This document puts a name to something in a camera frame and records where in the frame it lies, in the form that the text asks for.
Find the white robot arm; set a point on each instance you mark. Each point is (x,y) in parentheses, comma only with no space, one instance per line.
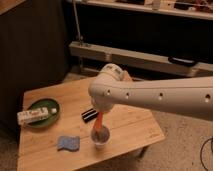
(188,96)

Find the long grey case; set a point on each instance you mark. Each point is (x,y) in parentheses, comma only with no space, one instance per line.
(138,60)

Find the wooden folding table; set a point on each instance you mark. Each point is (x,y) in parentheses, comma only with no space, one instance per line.
(130,129)

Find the metal stand pole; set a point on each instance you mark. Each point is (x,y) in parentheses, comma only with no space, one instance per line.
(79,38)

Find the green plate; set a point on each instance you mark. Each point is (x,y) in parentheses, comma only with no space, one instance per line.
(49,103)

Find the blue sponge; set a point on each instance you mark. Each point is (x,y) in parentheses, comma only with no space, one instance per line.
(70,143)

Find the white toothpaste box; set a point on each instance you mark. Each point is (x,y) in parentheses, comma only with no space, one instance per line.
(34,115)

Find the cluttered wooden shelf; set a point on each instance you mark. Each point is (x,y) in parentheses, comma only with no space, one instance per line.
(151,6)

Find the black case handle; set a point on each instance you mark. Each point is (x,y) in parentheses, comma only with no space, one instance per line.
(182,62)

